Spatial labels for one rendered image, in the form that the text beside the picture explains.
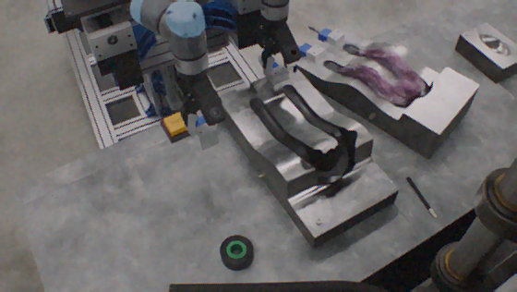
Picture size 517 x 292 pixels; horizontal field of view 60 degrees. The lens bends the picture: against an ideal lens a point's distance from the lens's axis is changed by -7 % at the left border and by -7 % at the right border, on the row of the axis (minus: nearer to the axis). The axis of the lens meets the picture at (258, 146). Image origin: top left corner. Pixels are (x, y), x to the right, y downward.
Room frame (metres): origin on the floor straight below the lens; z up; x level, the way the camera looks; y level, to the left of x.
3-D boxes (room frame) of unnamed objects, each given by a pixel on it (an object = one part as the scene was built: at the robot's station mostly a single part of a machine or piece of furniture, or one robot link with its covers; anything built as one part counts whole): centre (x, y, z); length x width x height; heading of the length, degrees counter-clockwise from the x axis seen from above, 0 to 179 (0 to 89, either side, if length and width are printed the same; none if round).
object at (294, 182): (0.80, -0.12, 0.87); 0.50 x 0.26 x 0.14; 29
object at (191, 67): (0.80, 0.15, 1.17); 0.08 x 0.08 x 0.05
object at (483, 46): (1.21, -0.81, 0.84); 0.20 x 0.15 x 0.07; 29
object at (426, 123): (1.05, -0.39, 0.86); 0.50 x 0.26 x 0.11; 46
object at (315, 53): (1.20, -0.15, 0.86); 0.13 x 0.05 x 0.05; 46
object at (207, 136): (0.82, 0.15, 0.93); 0.13 x 0.05 x 0.05; 29
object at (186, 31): (0.80, 0.15, 1.25); 0.09 x 0.08 x 0.11; 48
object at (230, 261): (0.51, 0.06, 0.82); 0.08 x 0.08 x 0.04
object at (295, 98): (0.82, -0.12, 0.92); 0.35 x 0.16 x 0.09; 29
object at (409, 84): (1.05, -0.38, 0.90); 0.26 x 0.18 x 0.08; 46
